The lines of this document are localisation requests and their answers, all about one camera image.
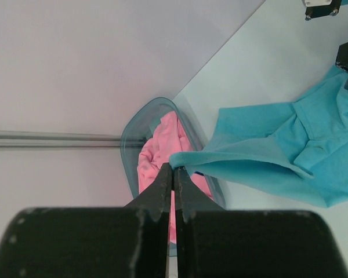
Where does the left aluminium corner post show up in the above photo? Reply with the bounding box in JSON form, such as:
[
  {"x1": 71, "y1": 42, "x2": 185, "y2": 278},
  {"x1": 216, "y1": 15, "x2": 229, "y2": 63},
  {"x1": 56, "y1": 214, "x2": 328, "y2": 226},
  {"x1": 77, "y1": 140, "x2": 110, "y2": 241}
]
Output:
[{"x1": 0, "y1": 131, "x2": 121, "y2": 148}]

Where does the grey-blue plastic basket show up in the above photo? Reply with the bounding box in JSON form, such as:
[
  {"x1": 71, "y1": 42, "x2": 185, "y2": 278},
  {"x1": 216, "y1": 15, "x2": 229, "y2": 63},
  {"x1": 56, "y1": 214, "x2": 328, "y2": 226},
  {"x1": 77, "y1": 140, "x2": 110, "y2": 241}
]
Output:
[{"x1": 120, "y1": 97, "x2": 227, "y2": 258}]

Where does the teal t-shirt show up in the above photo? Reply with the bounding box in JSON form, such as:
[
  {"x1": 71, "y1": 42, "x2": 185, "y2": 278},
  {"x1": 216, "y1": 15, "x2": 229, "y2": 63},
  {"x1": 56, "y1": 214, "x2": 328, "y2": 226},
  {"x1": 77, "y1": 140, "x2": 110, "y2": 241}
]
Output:
[{"x1": 169, "y1": 67, "x2": 348, "y2": 208}]

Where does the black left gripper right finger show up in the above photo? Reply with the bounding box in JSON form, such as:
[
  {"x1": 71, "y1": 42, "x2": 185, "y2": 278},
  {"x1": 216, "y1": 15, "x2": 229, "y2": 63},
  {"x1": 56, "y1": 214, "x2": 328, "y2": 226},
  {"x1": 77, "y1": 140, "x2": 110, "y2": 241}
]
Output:
[{"x1": 173, "y1": 167, "x2": 348, "y2": 277}]

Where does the pink t-shirt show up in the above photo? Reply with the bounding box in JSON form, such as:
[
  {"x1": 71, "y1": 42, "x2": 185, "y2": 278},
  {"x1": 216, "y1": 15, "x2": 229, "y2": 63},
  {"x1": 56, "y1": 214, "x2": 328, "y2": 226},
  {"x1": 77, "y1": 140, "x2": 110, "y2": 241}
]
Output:
[{"x1": 137, "y1": 111, "x2": 213, "y2": 244}]

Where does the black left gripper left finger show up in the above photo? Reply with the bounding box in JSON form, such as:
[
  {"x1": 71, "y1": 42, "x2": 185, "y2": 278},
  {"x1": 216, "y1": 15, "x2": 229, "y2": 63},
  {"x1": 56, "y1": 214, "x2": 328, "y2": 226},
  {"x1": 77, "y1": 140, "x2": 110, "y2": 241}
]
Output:
[{"x1": 0, "y1": 164, "x2": 173, "y2": 277}]

